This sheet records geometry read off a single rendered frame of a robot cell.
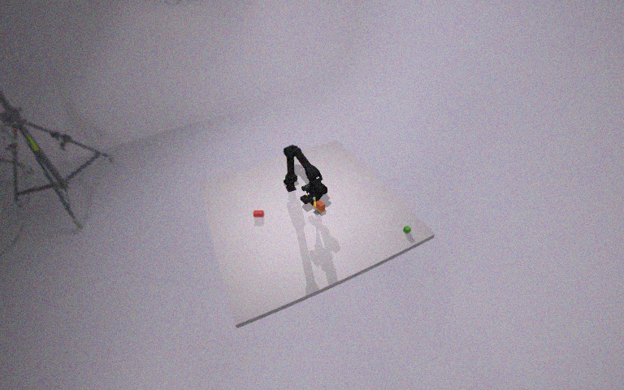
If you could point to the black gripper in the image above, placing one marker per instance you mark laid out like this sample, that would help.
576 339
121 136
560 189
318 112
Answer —
309 198

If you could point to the orange bar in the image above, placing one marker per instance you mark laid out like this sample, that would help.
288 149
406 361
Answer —
319 206

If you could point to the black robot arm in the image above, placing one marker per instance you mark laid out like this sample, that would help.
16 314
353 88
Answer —
311 171

